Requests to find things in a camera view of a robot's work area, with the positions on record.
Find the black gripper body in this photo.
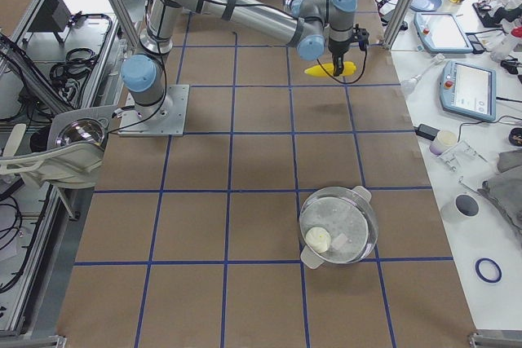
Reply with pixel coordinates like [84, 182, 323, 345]
[328, 40, 369, 67]

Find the yellow toy corn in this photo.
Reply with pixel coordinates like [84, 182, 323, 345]
[304, 61, 357, 77]

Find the white pot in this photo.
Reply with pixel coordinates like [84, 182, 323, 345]
[299, 186, 378, 269]

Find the light blue plate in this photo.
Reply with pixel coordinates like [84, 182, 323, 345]
[409, 0, 442, 12]

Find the blue teach pendant upper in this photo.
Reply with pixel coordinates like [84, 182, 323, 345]
[414, 12, 473, 54]

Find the blue teach pendant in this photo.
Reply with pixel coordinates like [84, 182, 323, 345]
[439, 61, 497, 122]
[414, 12, 473, 54]

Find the blue teach pendant lower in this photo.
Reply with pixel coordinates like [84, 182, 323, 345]
[439, 61, 497, 122]

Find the white paper cup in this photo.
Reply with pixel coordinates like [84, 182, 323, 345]
[429, 130, 458, 156]

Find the red white spray bottle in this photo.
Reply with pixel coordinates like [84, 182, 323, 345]
[490, 27, 522, 62]

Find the white steamed bun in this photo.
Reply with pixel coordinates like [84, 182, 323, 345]
[305, 227, 331, 254]

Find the white black mug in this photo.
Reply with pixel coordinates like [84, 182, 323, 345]
[440, 193, 480, 222]

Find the grey cloth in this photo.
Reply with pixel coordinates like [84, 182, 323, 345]
[478, 150, 521, 243]

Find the steel mixing bowl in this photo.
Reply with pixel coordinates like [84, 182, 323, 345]
[55, 118, 105, 147]

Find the white chair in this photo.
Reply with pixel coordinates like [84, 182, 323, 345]
[1, 105, 117, 189]

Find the aluminium frame post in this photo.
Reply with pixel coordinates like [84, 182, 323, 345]
[381, 0, 434, 51]

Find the blue ring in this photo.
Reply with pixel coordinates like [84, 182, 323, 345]
[474, 257, 502, 284]

